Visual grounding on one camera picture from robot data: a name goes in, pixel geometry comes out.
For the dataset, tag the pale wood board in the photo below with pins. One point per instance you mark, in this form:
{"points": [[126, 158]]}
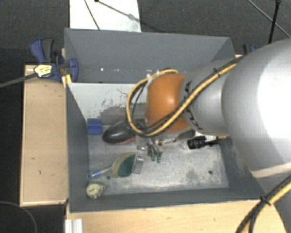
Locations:
{"points": [[43, 130]]}

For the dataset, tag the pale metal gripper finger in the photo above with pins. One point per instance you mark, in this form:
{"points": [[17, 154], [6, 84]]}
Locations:
{"points": [[138, 162]]}

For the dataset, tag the black and red computer mouse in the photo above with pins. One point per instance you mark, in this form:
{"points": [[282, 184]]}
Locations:
{"points": [[117, 135]]}

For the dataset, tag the blue block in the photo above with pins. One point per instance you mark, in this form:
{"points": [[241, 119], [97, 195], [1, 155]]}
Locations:
{"points": [[94, 127]]}

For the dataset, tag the grey metal bin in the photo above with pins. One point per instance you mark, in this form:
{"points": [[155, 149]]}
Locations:
{"points": [[106, 52]]}

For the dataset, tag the cream round toy with marks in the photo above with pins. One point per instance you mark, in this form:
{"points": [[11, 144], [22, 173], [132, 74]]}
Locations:
{"points": [[95, 190]]}

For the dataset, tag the black cylinder on white bracket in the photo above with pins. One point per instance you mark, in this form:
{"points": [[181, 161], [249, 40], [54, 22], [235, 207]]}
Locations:
{"points": [[196, 143]]}

